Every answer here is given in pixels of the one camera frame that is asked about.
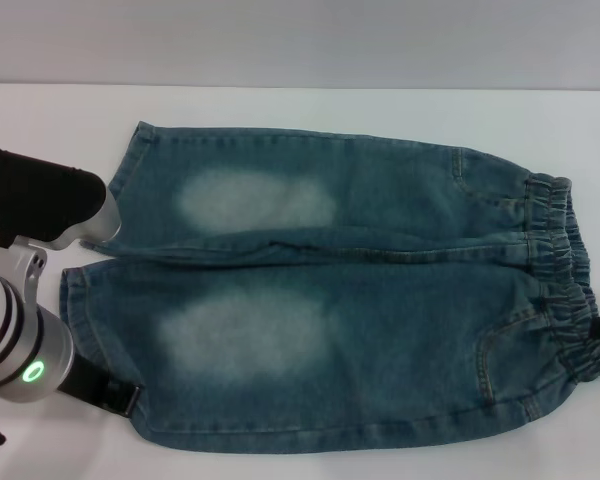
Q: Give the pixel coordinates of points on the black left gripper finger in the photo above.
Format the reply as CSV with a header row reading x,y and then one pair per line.
x,y
125,399

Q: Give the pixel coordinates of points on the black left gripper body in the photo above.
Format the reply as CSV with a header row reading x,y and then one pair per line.
x,y
87,385

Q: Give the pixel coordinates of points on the blue denim shorts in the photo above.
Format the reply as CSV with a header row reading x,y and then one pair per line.
x,y
380,325

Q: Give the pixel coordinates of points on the silver left camera bracket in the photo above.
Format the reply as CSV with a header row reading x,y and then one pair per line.
x,y
22,260

